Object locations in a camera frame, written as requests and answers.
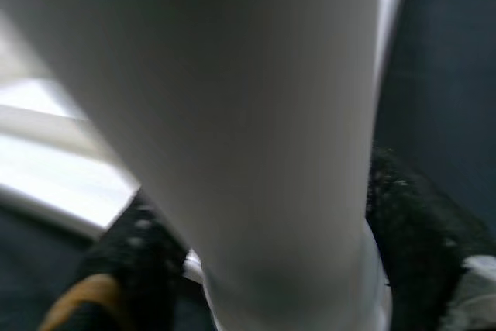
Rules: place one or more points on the white plastic table top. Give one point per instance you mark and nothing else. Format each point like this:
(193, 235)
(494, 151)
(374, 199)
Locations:
(58, 160)

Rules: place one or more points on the white plastic table leg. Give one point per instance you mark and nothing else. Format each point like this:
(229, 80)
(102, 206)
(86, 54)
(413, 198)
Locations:
(232, 114)

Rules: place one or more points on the yellow rubber band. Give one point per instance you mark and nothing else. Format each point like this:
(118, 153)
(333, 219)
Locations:
(89, 292)

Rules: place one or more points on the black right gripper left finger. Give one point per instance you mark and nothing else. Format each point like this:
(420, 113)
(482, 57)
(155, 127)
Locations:
(131, 253)

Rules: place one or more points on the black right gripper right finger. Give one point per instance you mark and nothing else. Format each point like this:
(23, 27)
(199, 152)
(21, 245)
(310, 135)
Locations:
(418, 238)

